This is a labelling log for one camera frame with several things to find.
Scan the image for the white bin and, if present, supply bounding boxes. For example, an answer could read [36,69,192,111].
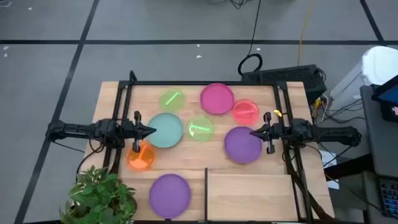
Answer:
[329,45,398,110]

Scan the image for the translucent orange plate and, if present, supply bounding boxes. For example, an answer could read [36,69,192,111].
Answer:
[126,140,156,172]

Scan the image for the large purple bowl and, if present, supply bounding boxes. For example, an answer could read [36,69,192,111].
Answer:
[148,173,192,220]

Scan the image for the teal plate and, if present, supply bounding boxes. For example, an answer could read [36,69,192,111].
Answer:
[146,112,184,149]

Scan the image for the yellow hanging cable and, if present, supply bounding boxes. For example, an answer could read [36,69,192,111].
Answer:
[297,0,315,67]

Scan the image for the pink plate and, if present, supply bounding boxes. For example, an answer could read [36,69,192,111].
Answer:
[200,82,235,115]

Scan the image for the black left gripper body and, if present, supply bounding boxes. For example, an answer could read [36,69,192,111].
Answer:
[120,110,144,153]

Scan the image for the translucent green plate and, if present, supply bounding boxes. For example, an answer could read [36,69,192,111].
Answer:
[186,116,215,142]
[159,88,186,112]

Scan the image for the black tablet screen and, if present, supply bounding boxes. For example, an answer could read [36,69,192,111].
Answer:
[371,74,398,123]

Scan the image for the white paper sheet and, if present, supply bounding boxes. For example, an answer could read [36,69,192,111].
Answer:
[319,150,340,190]

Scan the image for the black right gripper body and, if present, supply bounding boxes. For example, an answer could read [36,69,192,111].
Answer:
[262,111,284,156]

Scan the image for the black keyboard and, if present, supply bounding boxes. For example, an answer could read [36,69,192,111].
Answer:
[377,177,398,219]

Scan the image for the grey desk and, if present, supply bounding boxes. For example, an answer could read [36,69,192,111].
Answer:
[359,84,398,179]

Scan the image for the translucent red plate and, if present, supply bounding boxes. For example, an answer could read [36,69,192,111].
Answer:
[231,98,261,126]

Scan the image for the black hanging cable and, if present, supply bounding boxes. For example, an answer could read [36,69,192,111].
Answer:
[237,0,264,77]

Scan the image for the black metal table frame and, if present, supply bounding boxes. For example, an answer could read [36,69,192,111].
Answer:
[102,70,315,223]

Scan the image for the purple plate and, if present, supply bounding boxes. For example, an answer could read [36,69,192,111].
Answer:
[223,126,264,165]

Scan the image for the green potted plant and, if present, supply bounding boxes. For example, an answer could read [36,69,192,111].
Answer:
[58,164,138,224]

